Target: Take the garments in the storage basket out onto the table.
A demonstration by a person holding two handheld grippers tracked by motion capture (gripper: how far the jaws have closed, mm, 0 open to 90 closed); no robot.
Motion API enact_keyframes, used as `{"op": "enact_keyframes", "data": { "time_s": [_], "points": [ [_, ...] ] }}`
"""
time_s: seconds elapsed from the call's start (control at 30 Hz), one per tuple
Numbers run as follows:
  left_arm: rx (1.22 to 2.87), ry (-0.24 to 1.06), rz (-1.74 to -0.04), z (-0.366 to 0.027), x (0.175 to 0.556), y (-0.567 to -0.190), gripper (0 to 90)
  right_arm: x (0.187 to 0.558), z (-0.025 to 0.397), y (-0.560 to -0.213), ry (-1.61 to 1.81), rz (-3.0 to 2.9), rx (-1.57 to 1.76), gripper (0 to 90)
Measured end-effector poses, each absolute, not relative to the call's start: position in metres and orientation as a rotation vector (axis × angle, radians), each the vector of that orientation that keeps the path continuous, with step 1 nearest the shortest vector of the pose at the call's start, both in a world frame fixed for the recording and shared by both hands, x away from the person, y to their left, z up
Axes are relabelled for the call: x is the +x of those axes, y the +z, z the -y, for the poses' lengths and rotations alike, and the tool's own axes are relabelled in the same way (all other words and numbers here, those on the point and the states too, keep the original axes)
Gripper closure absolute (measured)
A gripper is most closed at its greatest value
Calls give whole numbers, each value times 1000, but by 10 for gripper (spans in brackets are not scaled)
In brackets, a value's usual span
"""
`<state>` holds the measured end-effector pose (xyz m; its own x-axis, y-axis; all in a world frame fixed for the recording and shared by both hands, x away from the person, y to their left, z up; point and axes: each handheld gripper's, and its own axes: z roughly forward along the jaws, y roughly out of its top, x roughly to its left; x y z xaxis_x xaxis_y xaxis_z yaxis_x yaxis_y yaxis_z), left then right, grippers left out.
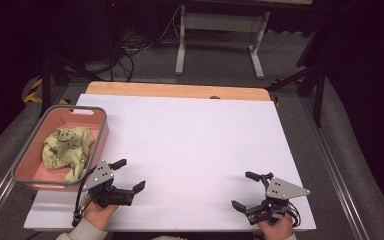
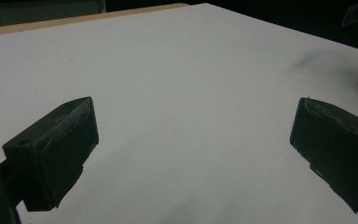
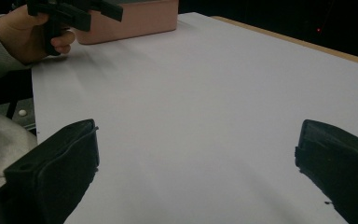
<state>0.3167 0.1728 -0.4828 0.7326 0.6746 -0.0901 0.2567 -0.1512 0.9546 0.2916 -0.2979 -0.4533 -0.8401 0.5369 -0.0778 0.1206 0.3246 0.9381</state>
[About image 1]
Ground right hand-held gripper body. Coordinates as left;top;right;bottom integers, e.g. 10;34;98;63
246;172;311;225

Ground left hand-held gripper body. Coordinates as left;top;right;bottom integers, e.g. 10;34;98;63
82;160;135;209

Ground person's left hand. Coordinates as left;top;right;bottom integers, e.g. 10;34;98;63
83;199;121;232

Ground person's right hand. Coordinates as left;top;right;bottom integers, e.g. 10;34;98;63
257;213;295;240

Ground green patterned cloth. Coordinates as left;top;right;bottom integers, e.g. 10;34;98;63
41;126;96;183

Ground pink basin with grey rim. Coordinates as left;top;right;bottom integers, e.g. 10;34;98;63
11;104;110;193

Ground white table mat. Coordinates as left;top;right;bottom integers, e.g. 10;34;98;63
23;93;317;232

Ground black tripod stand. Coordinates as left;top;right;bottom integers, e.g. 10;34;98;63
265;64;327;129

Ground black metal stand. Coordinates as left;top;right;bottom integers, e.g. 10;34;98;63
39;54;73;118

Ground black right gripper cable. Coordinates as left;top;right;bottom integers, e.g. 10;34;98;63
286;199;302;228

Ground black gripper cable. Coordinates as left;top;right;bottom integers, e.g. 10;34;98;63
71;165;98;228
286;199;302;228

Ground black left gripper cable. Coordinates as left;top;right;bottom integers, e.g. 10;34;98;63
71;165;98;228

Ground bundle of floor cables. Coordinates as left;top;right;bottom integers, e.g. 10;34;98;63
106;6;183;83

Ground white metal desk frame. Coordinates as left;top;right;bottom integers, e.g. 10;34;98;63
174;4;271;80

